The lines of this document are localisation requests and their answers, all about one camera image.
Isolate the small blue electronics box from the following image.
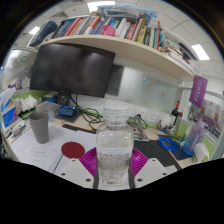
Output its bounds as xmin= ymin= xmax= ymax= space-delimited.
xmin=59 ymin=104 xmax=78 ymax=118

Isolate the white wall socket row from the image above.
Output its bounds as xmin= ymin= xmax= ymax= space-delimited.
xmin=128 ymin=105 xmax=161 ymax=125

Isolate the dark wine bottle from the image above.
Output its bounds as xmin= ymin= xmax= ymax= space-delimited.
xmin=171 ymin=100 xmax=184 ymax=126

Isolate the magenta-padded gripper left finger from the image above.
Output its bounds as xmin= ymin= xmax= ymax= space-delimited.
xmin=58 ymin=147 xmax=99 ymax=190

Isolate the white tissue pack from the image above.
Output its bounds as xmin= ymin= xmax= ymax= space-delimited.
xmin=194 ymin=143 xmax=210 ymax=164

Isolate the grey ribbed cup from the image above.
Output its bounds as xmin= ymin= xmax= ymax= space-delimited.
xmin=29 ymin=111 xmax=50 ymax=145

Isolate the grey metal laptop stand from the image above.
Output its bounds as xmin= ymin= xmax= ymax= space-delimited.
xmin=126 ymin=113 xmax=150 ymax=142

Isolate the blue round container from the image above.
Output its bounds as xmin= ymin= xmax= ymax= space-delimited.
xmin=43 ymin=93 xmax=60 ymax=104

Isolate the translucent purple drink bottle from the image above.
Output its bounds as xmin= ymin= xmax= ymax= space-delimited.
xmin=182 ymin=120 xmax=207 ymax=157

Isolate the handwritten white paper sheet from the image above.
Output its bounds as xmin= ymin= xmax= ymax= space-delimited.
xmin=9 ymin=122 xmax=81 ymax=173

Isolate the coiled blue cable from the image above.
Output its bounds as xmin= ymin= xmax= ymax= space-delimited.
xmin=157 ymin=134 xmax=181 ymax=153

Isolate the stack of white napkins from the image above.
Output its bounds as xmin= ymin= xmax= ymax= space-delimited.
xmin=19 ymin=94 xmax=39 ymax=113

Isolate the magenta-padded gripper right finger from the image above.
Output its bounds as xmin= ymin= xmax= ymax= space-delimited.
xmin=129 ymin=147 xmax=170 ymax=190

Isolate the clear plastic water bottle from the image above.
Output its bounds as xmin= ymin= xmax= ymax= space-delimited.
xmin=95 ymin=101 xmax=135 ymax=188

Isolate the blue tissue box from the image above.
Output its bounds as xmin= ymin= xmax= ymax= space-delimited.
xmin=0 ymin=87 xmax=20 ymax=130

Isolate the black computer monitor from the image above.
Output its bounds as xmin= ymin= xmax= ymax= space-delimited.
xmin=29 ymin=42 xmax=117 ymax=107

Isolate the blank white paper sheet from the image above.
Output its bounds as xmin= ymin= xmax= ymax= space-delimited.
xmin=53 ymin=131 xmax=98 ymax=174

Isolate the black desk mat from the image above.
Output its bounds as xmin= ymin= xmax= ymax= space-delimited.
xmin=133 ymin=139 xmax=183 ymax=171

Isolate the colourful partition poster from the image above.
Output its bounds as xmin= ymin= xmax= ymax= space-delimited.
xmin=188 ymin=99 xmax=224 ymax=135

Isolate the flat round red coaster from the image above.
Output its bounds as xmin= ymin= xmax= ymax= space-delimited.
xmin=60 ymin=141 xmax=86 ymax=160

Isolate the black cable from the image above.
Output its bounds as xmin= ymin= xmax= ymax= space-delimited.
xmin=69 ymin=94 xmax=104 ymax=132

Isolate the purple hanging banner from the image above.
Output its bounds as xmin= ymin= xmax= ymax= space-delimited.
xmin=188 ymin=74 xmax=209 ymax=109

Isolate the clear plastic box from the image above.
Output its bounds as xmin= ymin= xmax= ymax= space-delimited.
xmin=36 ymin=101 xmax=63 ymax=121

